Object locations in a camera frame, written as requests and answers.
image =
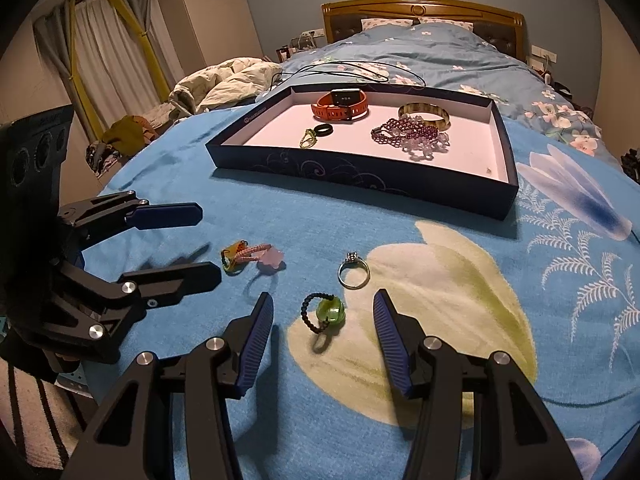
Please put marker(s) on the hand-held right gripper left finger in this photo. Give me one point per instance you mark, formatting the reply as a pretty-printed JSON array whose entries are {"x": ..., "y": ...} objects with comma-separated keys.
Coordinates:
[{"x": 257, "y": 340}]

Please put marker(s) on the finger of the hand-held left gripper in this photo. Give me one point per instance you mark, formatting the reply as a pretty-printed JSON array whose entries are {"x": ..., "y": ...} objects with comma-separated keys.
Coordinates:
[
  {"x": 165, "y": 215},
  {"x": 175, "y": 277}
]

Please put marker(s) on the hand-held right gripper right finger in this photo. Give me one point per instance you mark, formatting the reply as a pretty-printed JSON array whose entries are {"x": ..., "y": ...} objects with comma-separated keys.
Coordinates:
[{"x": 392, "y": 345}]

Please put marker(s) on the pink flower bead charm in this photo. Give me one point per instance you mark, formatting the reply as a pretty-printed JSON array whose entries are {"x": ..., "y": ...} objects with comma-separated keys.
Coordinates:
[{"x": 270, "y": 260}]

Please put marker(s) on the small green knotted charm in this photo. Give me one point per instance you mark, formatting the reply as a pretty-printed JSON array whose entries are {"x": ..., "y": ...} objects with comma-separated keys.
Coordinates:
[{"x": 308, "y": 141}]

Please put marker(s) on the dark blue box tray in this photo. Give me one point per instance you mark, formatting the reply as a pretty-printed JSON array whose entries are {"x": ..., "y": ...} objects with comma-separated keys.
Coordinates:
[{"x": 350, "y": 170}]

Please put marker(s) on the tortoiseshell bangle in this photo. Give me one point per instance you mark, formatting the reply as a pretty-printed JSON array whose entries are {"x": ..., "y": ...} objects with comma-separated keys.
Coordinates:
[{"x": 441, "y": 121}]

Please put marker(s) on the blue flower print blanket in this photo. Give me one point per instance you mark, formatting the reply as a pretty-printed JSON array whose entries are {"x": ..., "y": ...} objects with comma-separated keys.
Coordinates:
[{"x": 200, "y": 185}]

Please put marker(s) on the olive jacket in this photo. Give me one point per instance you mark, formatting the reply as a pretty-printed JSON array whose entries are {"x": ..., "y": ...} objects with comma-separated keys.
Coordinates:
[{"x": 127, "y": 132}]

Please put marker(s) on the grey yellow curtain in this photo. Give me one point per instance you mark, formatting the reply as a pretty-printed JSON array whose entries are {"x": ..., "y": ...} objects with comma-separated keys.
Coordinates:
[
  {"x": 62, "y": 60},
  {"x": 137, "y": 25}
]

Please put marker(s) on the beige crumpled duvet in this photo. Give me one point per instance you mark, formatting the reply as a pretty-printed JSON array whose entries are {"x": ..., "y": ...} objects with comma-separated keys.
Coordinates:
[{"x": 225, "y": 82}]

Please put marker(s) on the white sheer curtain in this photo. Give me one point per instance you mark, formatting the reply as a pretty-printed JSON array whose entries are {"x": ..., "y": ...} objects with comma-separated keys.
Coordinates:
[{"x": 115, "y": 55}]

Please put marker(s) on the striped clothing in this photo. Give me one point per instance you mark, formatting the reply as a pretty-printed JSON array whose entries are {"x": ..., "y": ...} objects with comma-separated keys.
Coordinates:
[{"x": 35, "y": 425}]

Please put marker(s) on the beige built-in wardrobe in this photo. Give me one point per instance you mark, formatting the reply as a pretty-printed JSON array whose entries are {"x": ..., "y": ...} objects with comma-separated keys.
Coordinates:
[{"x": 210, "y": 10}]

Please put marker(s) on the blue floral duvet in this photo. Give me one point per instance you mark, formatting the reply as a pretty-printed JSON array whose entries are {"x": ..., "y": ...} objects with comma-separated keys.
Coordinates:
[{"x": 440, "y": 60}]

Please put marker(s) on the floral pillow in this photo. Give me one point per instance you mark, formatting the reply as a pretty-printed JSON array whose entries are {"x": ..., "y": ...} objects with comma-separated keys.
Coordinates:
[
  {"x": 387, "y": 23},
  {"x": 445, "y": 24}
]

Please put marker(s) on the dark pile of clothes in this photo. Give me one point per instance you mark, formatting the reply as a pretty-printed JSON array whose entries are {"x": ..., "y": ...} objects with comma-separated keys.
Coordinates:
[{"x": 631, "y": 165}]

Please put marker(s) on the wooden bed headboard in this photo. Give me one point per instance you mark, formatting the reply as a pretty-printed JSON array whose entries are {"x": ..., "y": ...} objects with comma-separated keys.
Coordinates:
[{"x": 425, "y": 10}]

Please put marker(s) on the white wall socket panel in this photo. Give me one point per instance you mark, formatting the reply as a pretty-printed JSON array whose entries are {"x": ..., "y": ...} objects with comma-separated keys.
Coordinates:
[
  {"x": 544, "y": 53},
  {"x": 315, "y": 33}
]

